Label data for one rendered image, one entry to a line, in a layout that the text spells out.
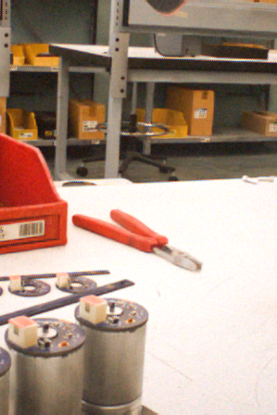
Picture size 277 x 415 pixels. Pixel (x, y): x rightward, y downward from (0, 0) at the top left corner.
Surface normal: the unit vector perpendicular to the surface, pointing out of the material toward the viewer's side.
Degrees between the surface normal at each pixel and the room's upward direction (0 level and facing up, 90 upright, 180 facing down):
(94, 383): 90
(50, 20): 90
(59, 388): 90
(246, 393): 0
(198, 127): 90
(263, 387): 0
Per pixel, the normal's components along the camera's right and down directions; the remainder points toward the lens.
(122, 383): 0.38, 0.24
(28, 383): -0.30, 0.20
